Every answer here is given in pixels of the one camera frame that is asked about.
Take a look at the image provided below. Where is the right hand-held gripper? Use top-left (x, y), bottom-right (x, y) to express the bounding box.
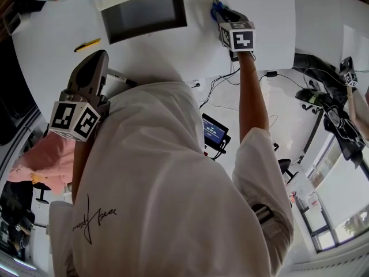
top-left (215, 8), bottom-right (257, 53)

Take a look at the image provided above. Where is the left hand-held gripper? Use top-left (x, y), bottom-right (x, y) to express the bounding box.
top-left (48, 50), bottom-right (112, 143)

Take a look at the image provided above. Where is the black and white marker pen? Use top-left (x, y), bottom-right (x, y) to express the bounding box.
top-left (106, 73), bottom-right (139, 88)

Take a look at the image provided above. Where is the yellow utility knife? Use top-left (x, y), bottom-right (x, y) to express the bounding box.
top-left (73, 38), bottom-right (103, 53)

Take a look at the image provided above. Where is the white grey storage box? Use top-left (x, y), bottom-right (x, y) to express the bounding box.
top-left (99, 0), bottom-right (189, 46)

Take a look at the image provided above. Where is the person's right forearm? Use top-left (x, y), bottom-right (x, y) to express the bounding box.
top-left (238, 50), bottom-right (272, 144)

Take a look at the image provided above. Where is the black office chair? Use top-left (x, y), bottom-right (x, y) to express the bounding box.
top-left (277, 157), bottom-right (301, 185)

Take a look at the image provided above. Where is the white upright panel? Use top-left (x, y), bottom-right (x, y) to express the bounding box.
top-left (292, 0), bottom-right (369, 72)

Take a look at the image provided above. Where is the pink cloth bundle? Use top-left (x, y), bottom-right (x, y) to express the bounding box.
top-left (6, 130), bottom-right (77, 196)

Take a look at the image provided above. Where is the black square pen holder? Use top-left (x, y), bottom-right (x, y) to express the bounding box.
top-left (13, 0), bottom-right (47, 13)

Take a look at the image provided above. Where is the white divided pen holder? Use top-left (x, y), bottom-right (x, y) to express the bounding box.
top-left (2, 10), bottom-right (22, 36)

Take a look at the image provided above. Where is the black tablet with blue screen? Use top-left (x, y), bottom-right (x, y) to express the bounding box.
top-left (201, 113), bottom-right (232, 159)

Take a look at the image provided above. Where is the person's white shirt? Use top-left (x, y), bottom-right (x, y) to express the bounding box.
top-left (48, 81), bottom-right (295, 277)

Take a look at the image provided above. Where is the large window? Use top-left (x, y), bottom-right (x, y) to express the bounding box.
top-left (304, 136), bottom-right (369, 253)

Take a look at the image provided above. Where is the black cable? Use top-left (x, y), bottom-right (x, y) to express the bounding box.
top-left (198, 68), bottom-right (269, 109)

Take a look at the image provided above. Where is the grey black strap buckle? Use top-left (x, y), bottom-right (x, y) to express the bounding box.
top-left (250, 203), bottom-right (275, 238)

